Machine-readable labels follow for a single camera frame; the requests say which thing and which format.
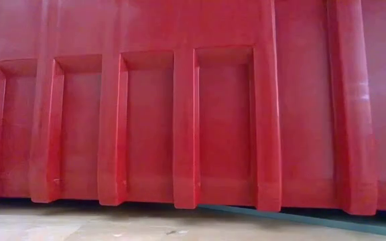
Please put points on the large red plastic bin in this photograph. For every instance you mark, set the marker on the large red plastic bin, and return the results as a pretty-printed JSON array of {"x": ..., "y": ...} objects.
[{"x": 193, "y": 100}]

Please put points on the short grey divider panel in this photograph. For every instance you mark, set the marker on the short grey divider panel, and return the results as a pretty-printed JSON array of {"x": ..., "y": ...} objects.
[{"x": 313, "y": 221}]

